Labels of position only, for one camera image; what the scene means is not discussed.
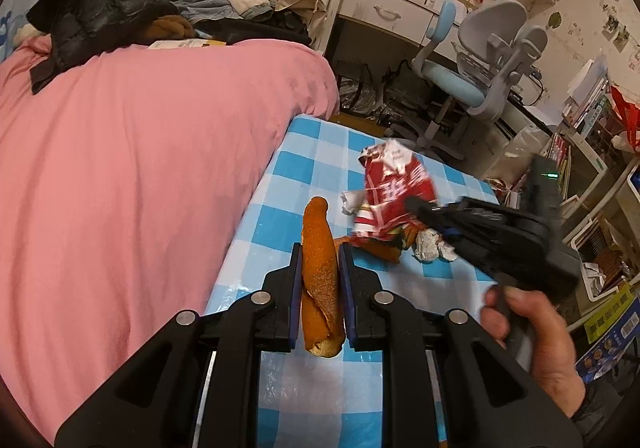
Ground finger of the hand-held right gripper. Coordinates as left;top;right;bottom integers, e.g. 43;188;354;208
405;197;542;235
431;222;502;280

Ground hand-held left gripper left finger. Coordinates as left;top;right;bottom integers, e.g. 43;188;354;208
54;241;304;448

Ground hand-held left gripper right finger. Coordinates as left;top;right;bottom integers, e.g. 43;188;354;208
338;243;583;448

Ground orange brown bread stick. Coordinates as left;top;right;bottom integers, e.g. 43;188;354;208
300;197;347;358

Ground red snack bag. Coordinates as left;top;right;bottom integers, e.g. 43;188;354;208
334;138;437;263

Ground person's right hand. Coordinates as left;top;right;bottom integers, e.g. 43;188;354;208
480;287;587;421

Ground crumpled white tissue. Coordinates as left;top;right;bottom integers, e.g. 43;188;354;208
412;228;458;263

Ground cream shelf rack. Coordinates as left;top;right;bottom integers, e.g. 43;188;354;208
550;128;640;304

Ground clear plastic bag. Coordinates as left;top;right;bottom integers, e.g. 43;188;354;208
487;125;551;199

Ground row of colourful books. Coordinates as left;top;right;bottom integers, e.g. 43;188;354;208
547;133;574;199

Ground blue printed box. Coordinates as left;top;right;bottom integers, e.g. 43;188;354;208
575;285;640;384

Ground blue white checkered tablecloth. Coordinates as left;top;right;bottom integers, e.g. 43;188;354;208
192;114;506;448

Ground red cloth bag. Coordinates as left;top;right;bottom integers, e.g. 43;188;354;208
607;86;640;152

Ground clear packaged bundles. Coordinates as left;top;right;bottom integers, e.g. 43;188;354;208
340;63;432;125

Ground upright books stack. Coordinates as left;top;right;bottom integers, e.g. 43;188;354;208
565;53;614;129

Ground grey blue office chair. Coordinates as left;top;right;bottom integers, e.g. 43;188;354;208
387;0;551;161

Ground pink blanket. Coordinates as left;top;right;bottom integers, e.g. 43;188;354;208
0;33;342;444

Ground black clothing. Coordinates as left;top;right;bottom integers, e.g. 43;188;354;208
195;8;313;47

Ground white yellow card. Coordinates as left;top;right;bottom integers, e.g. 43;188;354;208
149;38;227;50

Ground brown furry cloth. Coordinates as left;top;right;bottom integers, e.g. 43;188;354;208
137;14;196;42

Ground white fleece clothing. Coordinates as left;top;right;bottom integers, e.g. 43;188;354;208
222;0;272;20

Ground black puffy jacket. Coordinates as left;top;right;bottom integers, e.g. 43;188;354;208
26;0;176;95

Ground wall photo garland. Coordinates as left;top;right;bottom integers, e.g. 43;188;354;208
565;0;640;56

